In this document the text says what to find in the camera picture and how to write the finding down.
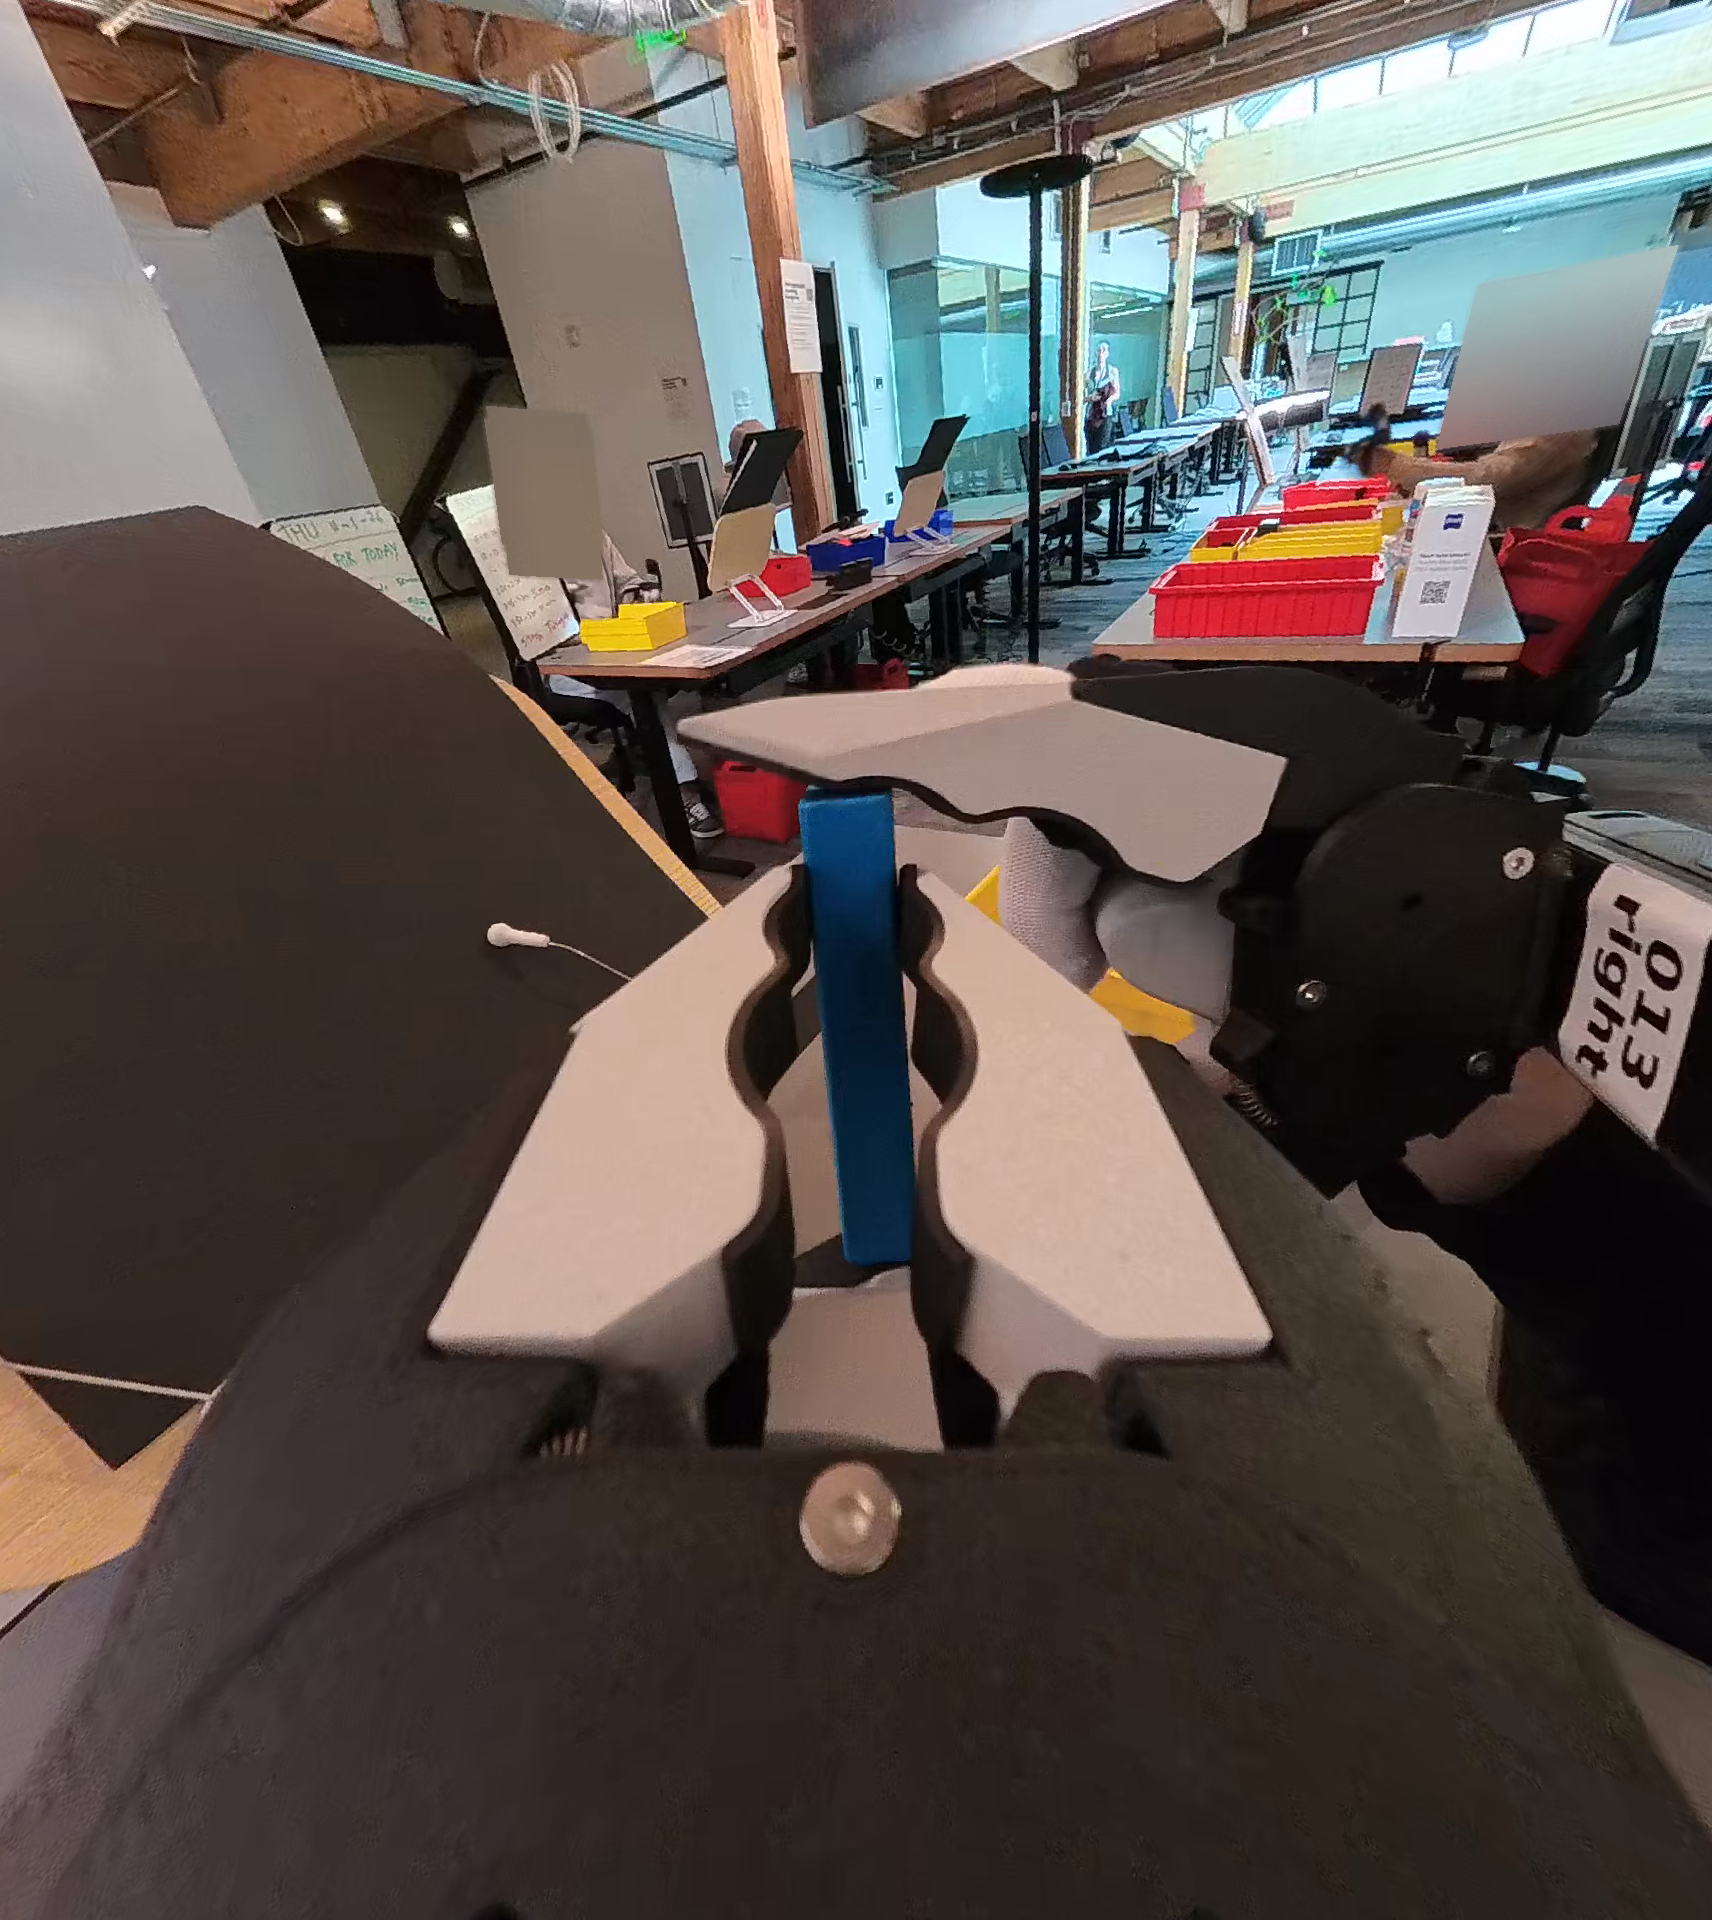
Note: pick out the black mesh office chair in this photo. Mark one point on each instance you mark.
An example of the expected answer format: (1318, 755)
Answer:
(1695, 510)

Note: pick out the yellow plastic bin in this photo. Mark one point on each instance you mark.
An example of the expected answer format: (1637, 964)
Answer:
(1149, 1013)
(631, 627)

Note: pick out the handwritten whiteboard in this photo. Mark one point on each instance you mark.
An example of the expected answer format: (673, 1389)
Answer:
(500, 590)
(364, 562)

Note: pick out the person's right hand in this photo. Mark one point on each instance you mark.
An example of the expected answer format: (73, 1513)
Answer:
(1044, 902)

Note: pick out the black sheet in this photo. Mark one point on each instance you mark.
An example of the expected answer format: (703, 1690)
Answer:
(196, 902)

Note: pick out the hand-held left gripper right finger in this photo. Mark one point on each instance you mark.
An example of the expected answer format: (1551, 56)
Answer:
(1082, 1184)

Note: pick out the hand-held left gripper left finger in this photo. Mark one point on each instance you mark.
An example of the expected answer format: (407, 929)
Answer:
(600, 1184)

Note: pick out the long red bin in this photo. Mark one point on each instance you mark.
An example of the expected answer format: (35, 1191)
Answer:
(1261, 599)

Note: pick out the small black monitor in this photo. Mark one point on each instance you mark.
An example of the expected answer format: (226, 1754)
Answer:
(682, 500)

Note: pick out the white card display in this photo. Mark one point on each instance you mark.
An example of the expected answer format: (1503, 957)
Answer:
(1442, 571)

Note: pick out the blue plastic bin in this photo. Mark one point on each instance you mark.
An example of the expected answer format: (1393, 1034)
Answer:
(844, 552)

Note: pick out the small book stand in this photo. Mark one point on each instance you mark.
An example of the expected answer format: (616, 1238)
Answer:
(744, 557)
(920, 500)

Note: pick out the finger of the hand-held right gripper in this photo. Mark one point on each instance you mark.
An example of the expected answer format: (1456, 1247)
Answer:
(977, 743)

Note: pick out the wooden office desk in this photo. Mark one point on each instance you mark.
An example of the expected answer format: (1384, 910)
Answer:
(736, 628)
(1310, 649)

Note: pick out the red storage bin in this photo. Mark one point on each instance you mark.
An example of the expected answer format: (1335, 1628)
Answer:
(758, 804)

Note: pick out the red bag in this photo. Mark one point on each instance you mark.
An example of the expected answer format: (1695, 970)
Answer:
(1571, 585)

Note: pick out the small red bin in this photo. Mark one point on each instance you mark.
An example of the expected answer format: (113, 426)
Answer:
(784, 574)

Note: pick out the blue wooden block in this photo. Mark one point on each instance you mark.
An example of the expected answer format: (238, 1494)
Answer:
(862, 1023)

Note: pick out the long yellow bin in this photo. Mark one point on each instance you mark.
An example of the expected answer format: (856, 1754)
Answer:
(1292, 542)

